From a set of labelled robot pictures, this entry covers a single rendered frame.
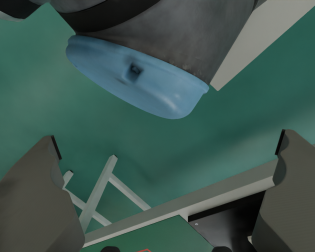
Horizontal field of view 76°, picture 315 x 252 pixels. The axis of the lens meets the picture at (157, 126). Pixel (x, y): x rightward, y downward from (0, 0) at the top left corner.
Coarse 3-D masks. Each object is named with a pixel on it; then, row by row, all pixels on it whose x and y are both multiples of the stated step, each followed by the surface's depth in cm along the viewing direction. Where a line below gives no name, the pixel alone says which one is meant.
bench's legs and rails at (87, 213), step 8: (112, 160) 152; (104, 168) 146; (112, 168) 148; (104, 176) 138; (112, 176) 145; (96, 184) 134; (104, 184) 135; (120, 184) 147; (96, 192) 127; (128, 192) 150; (88, 200) 123; (96, 200) 124; (136, 200) 153; (88, 208) 117; (144, 208) 157; (80, 216) 114; (88, 216) 115
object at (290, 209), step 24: (288, 144) 10; (288, 168) 8; (312, 168) 8; (288, 192) 7; (312, 192) 7; (264, 216) 6; (288, 216) 6; (312, 216) 6; (264, 240) 6; (288, 240) 6; (312, 240) 6
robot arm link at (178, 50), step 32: (128, 0) 11; (160, 0) 11; (192, 0) 12; (224, 0) 15; (96, 32) 13; (128, 32) 12; (160, 32) 12; (192, 32) 13; (224, 32) 16; (96, 64) 13; (128, 64) 12; (160, 64) 13; (192, 64) 14; (128, 96) 18; (160, 96) 14; (192, 96) 15
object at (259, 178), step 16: (272, 160) 55; (240, 176) 58; (256, 176) 54; (272, 176) 52; (192, 192) 66; (208, 192) 61; (224, 192) 57; (240, 192) 56; (256, 192) 55; (160, 208) 70; (176, 208) 65; (192, 208) 63; (208, 208) 62; (112, 224) 82; (128, 224) 75; (144, 224) 71; (96, 240) 82
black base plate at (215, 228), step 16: (224, 208) 58; (240, 208) 57; (256, 208) 56; (192, 224) 64; (208, 224) 63; (224, 224) 61; (240, 224) 60; (208, 240) 67; (224, 240) 66; (240, 240) 65
